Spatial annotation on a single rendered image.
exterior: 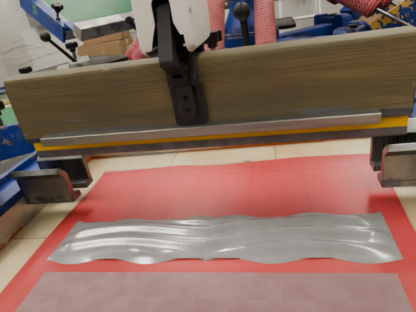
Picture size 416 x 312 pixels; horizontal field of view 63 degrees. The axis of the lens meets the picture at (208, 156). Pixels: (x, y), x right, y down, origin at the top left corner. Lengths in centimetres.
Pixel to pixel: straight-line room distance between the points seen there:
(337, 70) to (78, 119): 27
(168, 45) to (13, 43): 549
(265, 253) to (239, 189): 13
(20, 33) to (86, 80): 529
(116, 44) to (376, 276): 424
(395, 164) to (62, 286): 36
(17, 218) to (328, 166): 41
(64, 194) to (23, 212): 7
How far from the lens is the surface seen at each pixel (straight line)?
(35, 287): 40
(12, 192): 51
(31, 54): 563
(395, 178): 40
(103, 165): 61
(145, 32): 30
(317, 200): 42
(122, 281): 36
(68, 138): 40
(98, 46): 454
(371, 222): 38
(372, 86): 34
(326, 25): 134
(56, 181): 47
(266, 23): 86
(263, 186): 45
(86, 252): 41
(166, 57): 28
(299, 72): 33
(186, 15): 29
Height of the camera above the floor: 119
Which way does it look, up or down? 25 degrees down
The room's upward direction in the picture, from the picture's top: 10 degrees counter-clockwise
